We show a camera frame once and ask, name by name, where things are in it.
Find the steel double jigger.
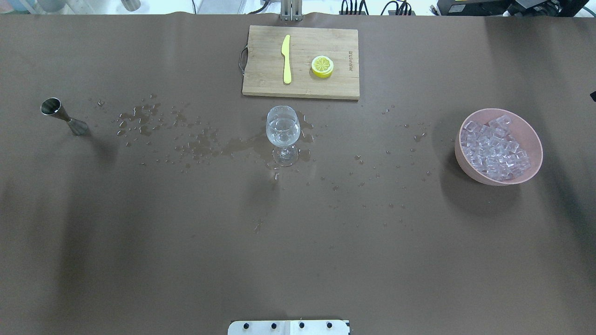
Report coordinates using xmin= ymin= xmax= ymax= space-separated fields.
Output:
xmin=40 ymin=97 xmax=88 ymax=136

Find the clear wine glass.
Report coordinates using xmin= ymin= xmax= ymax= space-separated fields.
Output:
xmin=265 ymin=105 xmax=301 ymax=167

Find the pile of clear ice cubes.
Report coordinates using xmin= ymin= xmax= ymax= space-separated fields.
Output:
xmin=460 ymin=114 xmax=532 ymax=181

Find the yellow lemon half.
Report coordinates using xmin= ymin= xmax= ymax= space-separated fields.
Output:
xmin=311 ymin=55 xmax=334 ymax=78

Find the wooden cutting board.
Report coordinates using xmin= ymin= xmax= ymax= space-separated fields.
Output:
xmin=241 ymin=25 xmax=360 ymax=101

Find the yellow plastic knife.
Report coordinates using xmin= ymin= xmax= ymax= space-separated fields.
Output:
xmin=281 ymin=34 xmax=292 ymax=85

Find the pink bowl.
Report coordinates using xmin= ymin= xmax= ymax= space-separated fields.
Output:
xmin=454 ymin=108 xmax=543 ymax=186

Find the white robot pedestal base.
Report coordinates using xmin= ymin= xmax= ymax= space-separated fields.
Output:
xmin=227 ymin=319 xmax=351 ymax=335

